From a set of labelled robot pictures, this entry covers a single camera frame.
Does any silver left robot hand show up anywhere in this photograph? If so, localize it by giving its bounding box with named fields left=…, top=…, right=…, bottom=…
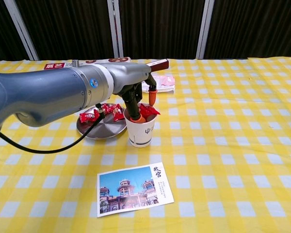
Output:
left=113, top=62, right=158, bottom=123

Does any red candy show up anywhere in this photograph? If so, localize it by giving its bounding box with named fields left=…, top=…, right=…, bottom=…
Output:
left=138, top=103, right=161, bottom=117
left=99, top=103, right=115, bottom=115
left=112, top=104, right=125, bottom=122
left=79, top=112, right=99, bottom=123

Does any white paper cup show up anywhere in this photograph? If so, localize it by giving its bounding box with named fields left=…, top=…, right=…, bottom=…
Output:
left=123, top=110, right=157, bottom=148

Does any white baking paper box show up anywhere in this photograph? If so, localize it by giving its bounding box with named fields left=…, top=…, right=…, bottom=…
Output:
left=43, top=57, right=132, bottom=71

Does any long maroon box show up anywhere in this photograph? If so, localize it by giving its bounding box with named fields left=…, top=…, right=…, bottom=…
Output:
left=145, top=58, right=170, bottom=73

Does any pink wet wipes pack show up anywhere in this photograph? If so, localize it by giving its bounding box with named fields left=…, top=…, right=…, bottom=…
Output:
left=142, top=74, right=176, bottom=94

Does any round metal plate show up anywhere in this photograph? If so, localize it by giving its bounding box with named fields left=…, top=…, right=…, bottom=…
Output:
left=76, top=103, right=128, bottom=139

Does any palace photo postcard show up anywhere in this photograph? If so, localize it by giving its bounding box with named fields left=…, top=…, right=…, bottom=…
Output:
left=97, top=162, right=175, bottom=218

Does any yellow checked tablecloth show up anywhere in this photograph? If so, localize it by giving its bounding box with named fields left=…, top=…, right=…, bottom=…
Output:
left=0, top=57, right=291, bottom=233

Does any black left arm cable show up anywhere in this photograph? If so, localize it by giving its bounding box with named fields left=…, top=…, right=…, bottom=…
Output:
left=0, top=103, right=106, bottom=154

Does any white partition frame post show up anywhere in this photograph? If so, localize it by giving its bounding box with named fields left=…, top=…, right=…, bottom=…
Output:
left=3, top=0, right=39, bottom=61
left=107, top=0, right=124, bottom=59
left=196, top=0, right=215, bottom=60

